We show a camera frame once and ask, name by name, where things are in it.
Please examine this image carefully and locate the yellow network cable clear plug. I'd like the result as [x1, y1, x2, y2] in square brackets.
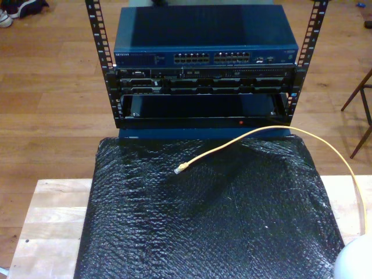
[173, 125, 367, 237]

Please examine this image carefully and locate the dark blue flat rack unit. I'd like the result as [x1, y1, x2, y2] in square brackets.
[118, 125, 294, 140]

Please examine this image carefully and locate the black rack tray red dot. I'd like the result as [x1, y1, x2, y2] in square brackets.
[115, 92, 294, 130]

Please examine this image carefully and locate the black rack server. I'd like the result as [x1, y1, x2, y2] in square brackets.
[115, 67, 297, 95]

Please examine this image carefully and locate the black textured bubble mat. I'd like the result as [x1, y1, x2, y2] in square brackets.
[74, 135, 347, 279]

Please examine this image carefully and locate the dark sneaker white sole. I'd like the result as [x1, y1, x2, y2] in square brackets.
[5, 0, 50, 20]

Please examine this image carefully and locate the blue network switch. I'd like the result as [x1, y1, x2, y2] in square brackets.
[113, 5, 299, 69]

